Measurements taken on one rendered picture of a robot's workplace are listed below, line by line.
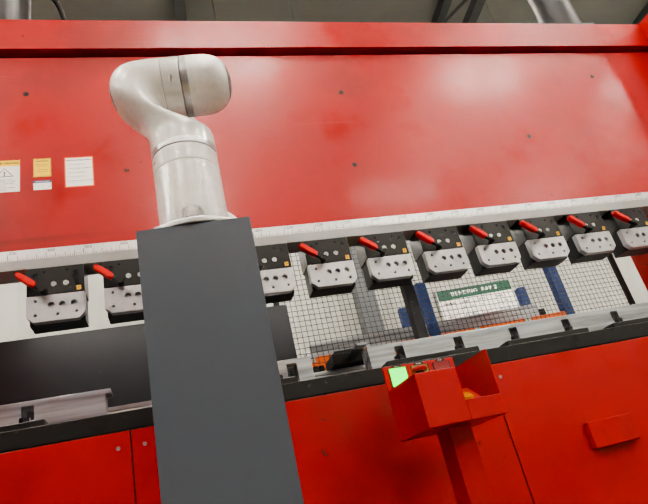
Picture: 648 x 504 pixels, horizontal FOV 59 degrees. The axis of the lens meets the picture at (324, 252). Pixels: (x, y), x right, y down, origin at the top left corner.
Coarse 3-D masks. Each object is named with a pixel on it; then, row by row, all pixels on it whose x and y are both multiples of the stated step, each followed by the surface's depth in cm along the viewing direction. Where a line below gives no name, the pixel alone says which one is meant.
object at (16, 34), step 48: (0, 48) 192; (48, 48) 196; (96, 48) 200; (144, 48) 205; (192, 48) 209; (240, 48) 214; (288, 48) 219; (336, 48) 225; (384, 48) 231; (432, 48) 237; (480, 48) 243; (528, 48) 250; (576, 48) 257; (624, 48) 265
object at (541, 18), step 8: (528, 0) 297; (536, 0) 290; (544, 0) 286; (552, 0) 284; (560, 0) 282; (568, 0) 284; (536, 8) 291; (544, 8) 286; (552, 8) 283; (560, 8) 281; (568, 8) 280; (536, 16) 293; (544, 16) 286; (552, 16) 282; (560, 16) 279; (568, 16) 278; (576, 16) 279
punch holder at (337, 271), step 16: (320, 240) 185; (336, 240) 186; (304, 256) 182; (336, 256) 183; (304, 272) 185; (320, 272) 179; (336, 272) 182; (352, 272) 181; (320, 288) 178; (336, 288) 181; (352, 288) 184
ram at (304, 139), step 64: (0, 64) 191; (64, 64) 196; (256, 64) 214; (320, 64) 221; (384, 64) 228; (448, 64) 236; (512, 64) 244; (576, 64) 253; (640, 64) 262; (0, 128) 180; (64, 128) 185; (128, 128) 190; (256, 128) 201; (320, 128) 206; (384, 128) 213; (448, 128) 219; (512, 128) 226; (576, 128) 234; (640, 128) 242; (64, 192) 174; (128, 192) 179; (256, 192) 188; (320, 192) 194; (384, 192) 199; (448, 192) 205; (512, 192) 211; (576, 192) 217; (640, 192) 225; (64, 256) 165; (128, 256) 169
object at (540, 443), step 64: (384, 384) 156; (512, 384) 163; (576, 384) 167; (640, 384) 172; (64, 448) 133; (128, 448) 135; (320, 448) 144; (384, 448) 148; (512, 448) 154; (576, 448) 158; (640, 448) 162
